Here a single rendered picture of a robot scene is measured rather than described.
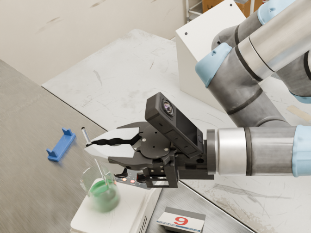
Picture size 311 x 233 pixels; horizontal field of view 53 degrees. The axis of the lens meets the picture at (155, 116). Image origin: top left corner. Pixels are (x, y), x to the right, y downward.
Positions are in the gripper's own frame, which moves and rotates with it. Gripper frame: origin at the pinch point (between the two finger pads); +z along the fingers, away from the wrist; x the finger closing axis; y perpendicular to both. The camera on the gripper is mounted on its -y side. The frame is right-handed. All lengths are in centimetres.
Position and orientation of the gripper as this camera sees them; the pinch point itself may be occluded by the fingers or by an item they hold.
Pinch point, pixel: (91, 144)
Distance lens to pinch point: 52.6
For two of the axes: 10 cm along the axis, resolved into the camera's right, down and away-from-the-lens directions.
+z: -9.8, 0.3, 1.8
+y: 1.5, 7.2, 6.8
